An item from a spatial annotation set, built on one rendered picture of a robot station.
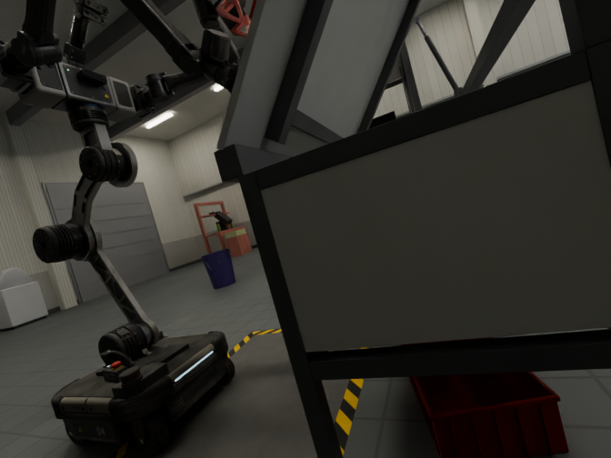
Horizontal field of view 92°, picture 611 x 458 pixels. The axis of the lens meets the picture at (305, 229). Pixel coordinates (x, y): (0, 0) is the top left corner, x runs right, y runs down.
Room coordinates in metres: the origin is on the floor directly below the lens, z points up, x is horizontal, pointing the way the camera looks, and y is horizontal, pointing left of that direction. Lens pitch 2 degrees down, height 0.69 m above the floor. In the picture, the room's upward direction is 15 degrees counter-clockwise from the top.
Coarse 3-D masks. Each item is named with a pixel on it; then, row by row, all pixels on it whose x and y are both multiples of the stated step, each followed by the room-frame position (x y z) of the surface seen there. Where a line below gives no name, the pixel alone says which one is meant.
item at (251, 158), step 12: (216, 156) 0.61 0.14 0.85; (228, 156) 0.60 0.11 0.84; (240, 156) 0.60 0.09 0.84; (252, 156) 0.65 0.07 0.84; (264, 156) 0.70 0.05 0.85; (276, 156) 0.76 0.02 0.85; (288, 156) 0.84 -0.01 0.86; (228, 168) 0.60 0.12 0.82; (240, 168) 0.59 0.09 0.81; (252, 168) 0.63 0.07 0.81; (228, 180) 0.61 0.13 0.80
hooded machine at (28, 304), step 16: (0, 272) 6.52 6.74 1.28; (16, 272) 6.60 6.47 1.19; (0, 288) 6.32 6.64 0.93; (16, 288) 6.48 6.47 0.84; (32, 288) 6.73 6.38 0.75; (0, 304) 6.31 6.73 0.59; (16, 304) 6.40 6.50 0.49; (32, 304) 6.64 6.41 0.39; (0, 320) 6.37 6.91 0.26; (16, 320) 6.33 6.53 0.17; (32, 320) 6.57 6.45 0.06
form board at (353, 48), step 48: (288, 0) 0.60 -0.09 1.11; (336, 0) 0.77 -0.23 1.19; (384, 0) 1.06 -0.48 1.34; (288, 48) 0.66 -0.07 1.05; (336, 48) 0.88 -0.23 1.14; (384, 48) 1.30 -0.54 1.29; (240, 96) 0.59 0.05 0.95; (336, 96) 1.04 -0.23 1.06; (240, 144) 0.65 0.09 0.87; (288, 144) 0.86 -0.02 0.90
